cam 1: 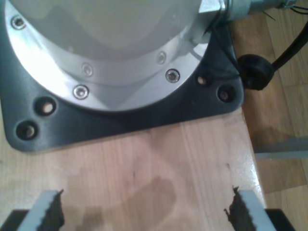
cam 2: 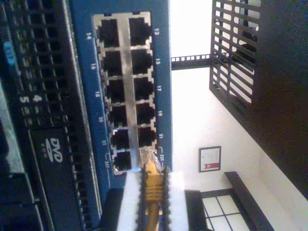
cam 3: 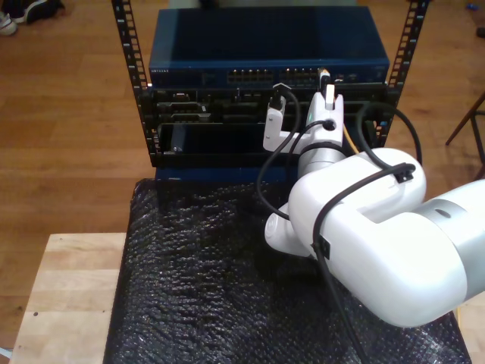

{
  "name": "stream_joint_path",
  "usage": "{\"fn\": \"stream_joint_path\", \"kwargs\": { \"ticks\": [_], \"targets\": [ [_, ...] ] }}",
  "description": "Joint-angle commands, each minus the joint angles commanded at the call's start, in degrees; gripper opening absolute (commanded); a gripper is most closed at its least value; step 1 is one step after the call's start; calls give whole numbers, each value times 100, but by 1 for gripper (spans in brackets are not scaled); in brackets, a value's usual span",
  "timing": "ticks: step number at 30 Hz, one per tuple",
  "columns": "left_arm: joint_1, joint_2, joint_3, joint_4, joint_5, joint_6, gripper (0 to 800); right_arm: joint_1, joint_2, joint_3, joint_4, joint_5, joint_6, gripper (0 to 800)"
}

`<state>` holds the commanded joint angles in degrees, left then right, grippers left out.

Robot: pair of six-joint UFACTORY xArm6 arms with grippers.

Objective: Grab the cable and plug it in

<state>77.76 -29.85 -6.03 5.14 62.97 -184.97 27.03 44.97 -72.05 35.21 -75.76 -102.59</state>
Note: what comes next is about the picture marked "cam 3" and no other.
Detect black bubble mat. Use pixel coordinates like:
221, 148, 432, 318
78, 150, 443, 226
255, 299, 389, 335
102, 177, 473, 364

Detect black rack shelf tray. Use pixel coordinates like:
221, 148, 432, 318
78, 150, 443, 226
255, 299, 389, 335
151, 121, 382, 168

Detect blue network switch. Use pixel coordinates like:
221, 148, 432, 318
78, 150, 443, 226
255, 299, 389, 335
148, 6, 391, 89

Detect blue rack base platform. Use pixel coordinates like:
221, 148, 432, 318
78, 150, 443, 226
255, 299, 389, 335
155, 166, 300, 182

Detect brown wooden chair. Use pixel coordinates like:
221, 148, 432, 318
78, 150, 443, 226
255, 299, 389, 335
445, 90, 485, 183

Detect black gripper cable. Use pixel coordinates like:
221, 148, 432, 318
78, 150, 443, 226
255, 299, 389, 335
256, 102, 424, 364

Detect black rack server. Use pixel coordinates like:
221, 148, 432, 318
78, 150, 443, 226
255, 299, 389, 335
138, 86, 399, 124

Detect black perforated rack post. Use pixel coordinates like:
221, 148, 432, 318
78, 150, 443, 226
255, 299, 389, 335
111, 0, 160, 168
373, 0, 431, 151

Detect white sneaker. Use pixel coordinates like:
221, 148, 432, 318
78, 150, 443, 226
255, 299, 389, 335
0, 11, 19, 37

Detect dark shoe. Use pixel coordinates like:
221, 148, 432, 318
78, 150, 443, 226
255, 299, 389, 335
9, 0, 65, 24

